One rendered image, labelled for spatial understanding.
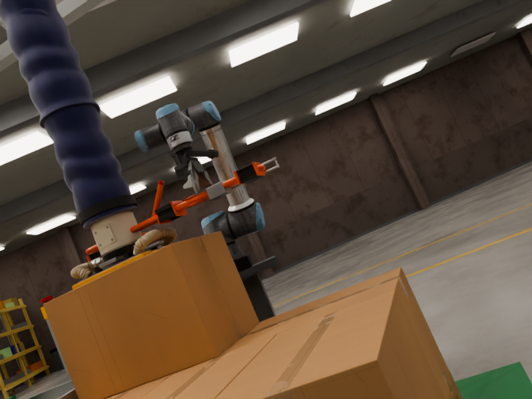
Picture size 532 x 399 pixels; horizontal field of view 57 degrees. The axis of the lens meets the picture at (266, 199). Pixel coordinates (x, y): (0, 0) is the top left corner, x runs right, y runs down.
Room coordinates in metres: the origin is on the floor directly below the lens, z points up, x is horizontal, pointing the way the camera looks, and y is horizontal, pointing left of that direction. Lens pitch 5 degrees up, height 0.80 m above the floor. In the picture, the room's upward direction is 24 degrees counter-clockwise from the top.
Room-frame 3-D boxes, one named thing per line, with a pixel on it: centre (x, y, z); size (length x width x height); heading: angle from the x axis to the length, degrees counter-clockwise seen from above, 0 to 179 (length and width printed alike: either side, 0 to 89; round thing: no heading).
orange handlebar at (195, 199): (1.98, 0.37, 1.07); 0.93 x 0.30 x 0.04; 73
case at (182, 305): (1.92, 0.57, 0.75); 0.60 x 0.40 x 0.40; 71
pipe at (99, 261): (1.92, 0.59, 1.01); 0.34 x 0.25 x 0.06; 73
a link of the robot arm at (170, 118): (1.82, 0.21, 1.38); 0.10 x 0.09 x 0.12; 173
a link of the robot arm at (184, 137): (1.81, 0.21, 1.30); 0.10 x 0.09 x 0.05; 163
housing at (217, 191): (1.78, 0.14, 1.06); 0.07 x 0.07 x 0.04; 73
